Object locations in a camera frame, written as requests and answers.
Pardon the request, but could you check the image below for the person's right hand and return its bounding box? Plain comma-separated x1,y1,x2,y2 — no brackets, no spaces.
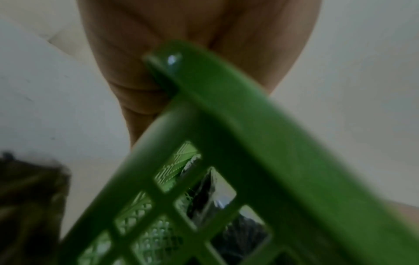
388,200,419,234

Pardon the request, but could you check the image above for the person's left hand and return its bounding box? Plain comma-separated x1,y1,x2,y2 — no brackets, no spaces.
76,0,324,152

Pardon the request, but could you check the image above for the green plastic basket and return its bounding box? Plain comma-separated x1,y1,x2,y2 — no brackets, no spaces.
57,38,419,265

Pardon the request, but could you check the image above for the small camouflage packet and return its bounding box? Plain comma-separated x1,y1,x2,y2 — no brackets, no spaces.
0,151,72,265

